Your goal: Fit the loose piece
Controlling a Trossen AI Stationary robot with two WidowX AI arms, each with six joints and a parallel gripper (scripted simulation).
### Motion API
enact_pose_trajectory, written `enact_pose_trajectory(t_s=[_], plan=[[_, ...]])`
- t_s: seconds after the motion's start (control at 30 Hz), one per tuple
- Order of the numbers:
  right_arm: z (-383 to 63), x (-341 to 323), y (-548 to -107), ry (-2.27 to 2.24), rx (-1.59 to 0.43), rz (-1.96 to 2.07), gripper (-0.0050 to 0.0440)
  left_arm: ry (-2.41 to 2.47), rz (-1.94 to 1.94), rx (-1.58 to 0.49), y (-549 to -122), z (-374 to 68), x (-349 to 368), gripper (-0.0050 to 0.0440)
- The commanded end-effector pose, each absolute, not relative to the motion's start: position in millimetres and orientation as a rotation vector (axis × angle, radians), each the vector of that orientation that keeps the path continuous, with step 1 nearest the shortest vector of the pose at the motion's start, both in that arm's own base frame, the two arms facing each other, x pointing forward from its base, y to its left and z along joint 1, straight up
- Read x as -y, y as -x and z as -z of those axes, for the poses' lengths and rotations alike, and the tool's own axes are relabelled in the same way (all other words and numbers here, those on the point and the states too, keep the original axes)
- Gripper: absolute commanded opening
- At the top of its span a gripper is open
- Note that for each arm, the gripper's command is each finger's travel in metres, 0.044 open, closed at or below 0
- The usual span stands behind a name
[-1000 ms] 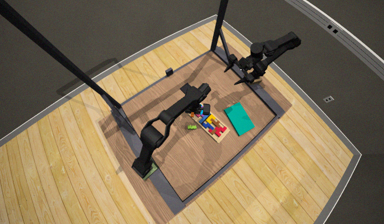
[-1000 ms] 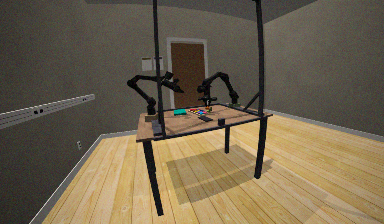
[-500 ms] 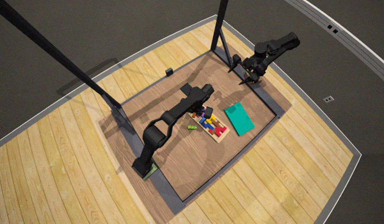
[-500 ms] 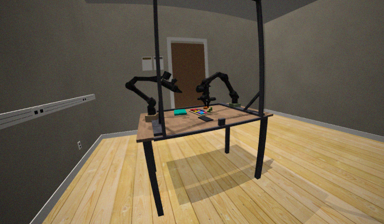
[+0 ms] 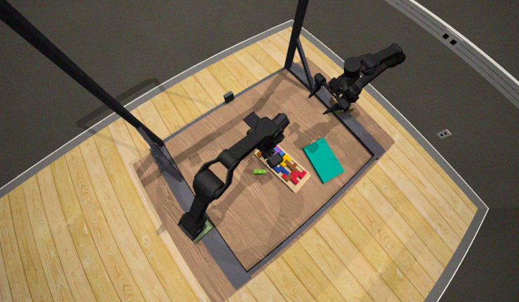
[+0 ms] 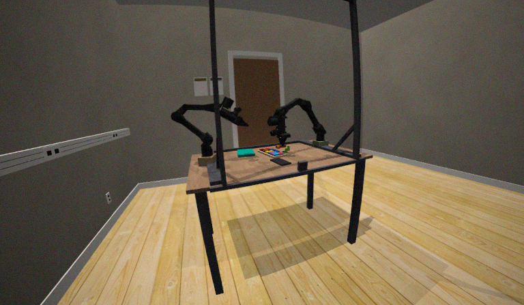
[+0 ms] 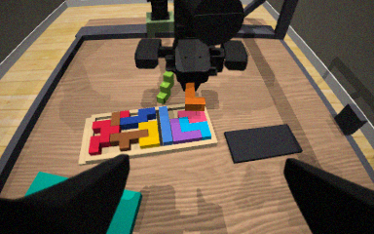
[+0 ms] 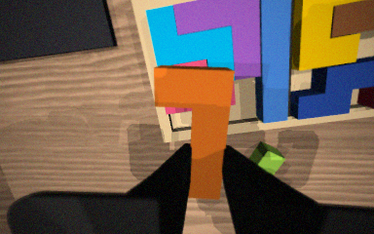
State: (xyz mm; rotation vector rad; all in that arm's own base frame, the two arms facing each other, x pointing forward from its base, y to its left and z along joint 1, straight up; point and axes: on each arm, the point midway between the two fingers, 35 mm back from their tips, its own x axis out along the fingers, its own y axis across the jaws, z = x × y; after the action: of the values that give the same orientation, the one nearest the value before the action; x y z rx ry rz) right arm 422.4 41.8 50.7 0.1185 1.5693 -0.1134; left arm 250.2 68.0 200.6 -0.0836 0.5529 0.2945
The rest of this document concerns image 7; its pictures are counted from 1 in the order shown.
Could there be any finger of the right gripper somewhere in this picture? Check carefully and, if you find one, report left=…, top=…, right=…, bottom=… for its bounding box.
left=166, top=65, right=186, bottom=92
left=195, top=83, right=201, bottom=92

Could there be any orange puzzle piece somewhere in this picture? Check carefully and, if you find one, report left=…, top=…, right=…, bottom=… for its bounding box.
left=185, top=83, right=206, bottom=111

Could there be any wooden puzzle board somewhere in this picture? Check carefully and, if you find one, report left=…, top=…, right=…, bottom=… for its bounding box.
left=78, top=103, right=217, bottom=166

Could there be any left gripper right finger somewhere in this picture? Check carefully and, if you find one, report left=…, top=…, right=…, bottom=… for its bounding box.
left=283, top=158, right=374, bottom=234

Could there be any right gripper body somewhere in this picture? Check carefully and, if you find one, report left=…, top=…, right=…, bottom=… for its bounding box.
left=134, top=12, right=248, bottom=71

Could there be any yellow puzzle piece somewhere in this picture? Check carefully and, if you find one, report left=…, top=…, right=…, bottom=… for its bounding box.
left=138, top=121, right=160, bottom=149

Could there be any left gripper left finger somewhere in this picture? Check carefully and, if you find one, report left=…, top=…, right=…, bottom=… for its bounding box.
left=0, top=154, right=130, bottom=234

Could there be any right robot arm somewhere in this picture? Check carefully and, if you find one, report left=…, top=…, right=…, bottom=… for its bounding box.
left=147, top=0, right=244, bottom=84

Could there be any teal flat rectangular slab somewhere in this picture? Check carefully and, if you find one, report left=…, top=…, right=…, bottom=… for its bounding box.
left=24, top=172, right=142, bottom=234

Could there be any pink puzzle piece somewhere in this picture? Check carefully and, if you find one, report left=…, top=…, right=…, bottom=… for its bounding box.
left=177, top=110, right=207, bottom=124

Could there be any purple puzzle piece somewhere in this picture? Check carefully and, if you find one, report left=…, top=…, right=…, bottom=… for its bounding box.
left=169, top=118, right=203, bottom=144

